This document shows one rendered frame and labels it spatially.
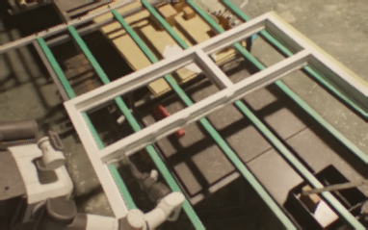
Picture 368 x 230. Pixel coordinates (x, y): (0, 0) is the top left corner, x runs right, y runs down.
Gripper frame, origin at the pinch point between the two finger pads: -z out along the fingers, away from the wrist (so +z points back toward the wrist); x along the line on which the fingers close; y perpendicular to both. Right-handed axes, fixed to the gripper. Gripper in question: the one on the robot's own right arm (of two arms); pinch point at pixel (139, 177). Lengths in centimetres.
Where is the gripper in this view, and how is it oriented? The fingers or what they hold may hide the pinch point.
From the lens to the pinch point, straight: 171.9
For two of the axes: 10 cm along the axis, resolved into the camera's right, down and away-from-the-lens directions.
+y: -6.4, 6.3, -4.4
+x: -0.6, -6.1, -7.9
